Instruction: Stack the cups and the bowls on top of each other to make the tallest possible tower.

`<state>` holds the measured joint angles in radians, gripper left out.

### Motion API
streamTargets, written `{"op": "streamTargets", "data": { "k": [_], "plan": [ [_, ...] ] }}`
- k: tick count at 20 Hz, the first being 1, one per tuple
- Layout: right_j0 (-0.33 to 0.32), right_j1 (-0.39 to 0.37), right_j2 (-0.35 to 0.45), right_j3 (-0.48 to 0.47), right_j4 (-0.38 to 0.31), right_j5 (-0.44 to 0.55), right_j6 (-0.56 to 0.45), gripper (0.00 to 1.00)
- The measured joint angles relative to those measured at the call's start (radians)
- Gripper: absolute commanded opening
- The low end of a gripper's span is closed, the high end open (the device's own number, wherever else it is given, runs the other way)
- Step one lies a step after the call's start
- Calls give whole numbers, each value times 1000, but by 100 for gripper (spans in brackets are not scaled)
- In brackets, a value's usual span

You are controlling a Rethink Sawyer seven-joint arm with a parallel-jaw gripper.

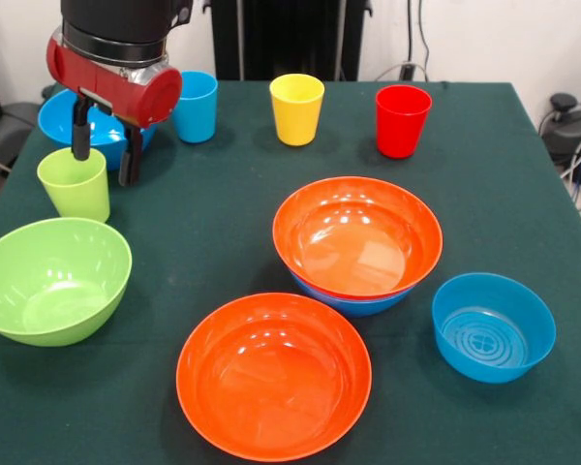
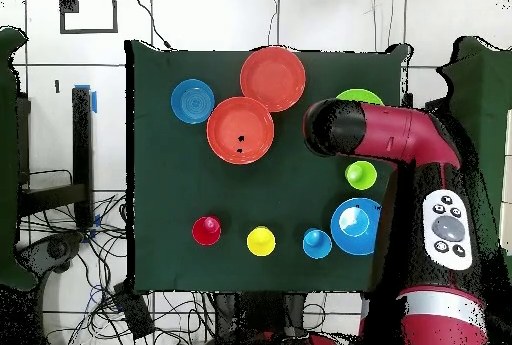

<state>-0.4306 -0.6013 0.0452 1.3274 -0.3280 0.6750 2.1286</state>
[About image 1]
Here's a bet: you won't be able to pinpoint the black wall cables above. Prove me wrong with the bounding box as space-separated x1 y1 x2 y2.
399 0 431 81

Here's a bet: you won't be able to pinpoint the green bowl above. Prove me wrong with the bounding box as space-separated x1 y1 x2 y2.
0 217 134 348

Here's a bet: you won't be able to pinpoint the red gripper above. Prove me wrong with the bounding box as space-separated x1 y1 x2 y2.
46 26 184 187

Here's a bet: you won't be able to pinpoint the small blue bowl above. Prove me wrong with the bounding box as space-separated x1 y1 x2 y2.
431 272 558 385

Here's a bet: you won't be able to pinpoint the red cup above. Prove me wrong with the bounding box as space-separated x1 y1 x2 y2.
375 85 434 160

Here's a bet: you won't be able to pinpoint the orange bowl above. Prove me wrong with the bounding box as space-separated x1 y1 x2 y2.
272 175 444 300
175 292 374 461

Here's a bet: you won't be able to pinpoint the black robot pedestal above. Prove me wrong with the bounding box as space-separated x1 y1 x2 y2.
202 0 374 82

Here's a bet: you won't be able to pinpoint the large blue bowl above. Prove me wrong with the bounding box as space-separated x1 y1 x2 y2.
37 89 159 171
290 270 417 319

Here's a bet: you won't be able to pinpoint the dark green tablecloth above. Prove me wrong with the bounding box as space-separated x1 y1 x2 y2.
0 78 581 465

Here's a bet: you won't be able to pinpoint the yellow cup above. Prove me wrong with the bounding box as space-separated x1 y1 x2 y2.
269 74 326 147

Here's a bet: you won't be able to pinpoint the light blue cup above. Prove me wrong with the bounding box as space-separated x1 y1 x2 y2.
169 71 219 144

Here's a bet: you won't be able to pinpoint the lime green cup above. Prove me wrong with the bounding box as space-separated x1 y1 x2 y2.
36 147 111 224

